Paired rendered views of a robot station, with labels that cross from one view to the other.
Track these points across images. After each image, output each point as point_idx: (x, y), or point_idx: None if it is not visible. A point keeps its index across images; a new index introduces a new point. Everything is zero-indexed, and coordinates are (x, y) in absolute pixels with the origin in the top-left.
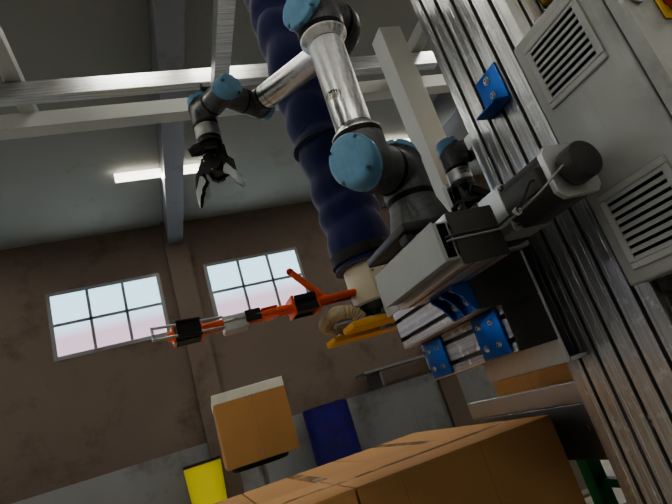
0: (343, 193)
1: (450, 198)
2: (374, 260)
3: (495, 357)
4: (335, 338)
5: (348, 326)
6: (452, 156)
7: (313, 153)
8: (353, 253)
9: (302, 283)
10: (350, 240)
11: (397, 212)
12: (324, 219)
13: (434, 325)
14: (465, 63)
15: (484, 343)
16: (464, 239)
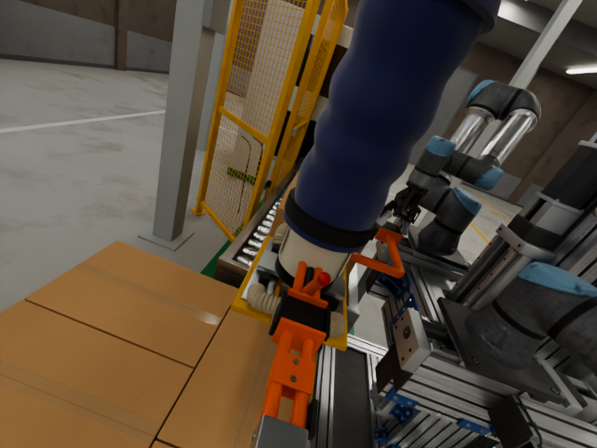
0: (409, 158)
1: (410, 197)
2: (486, 376)
3: (468, 429)
4: (271, 319)
5: (331, 343)
6: (442, 166)
7: (455, 53)
8: (362, 244)
9: (318, 290)
10: (369, 225)
11: (533, 349)
12: (368, 175)
13: (460, 413)
14: None
15: (470, 422)
16: None
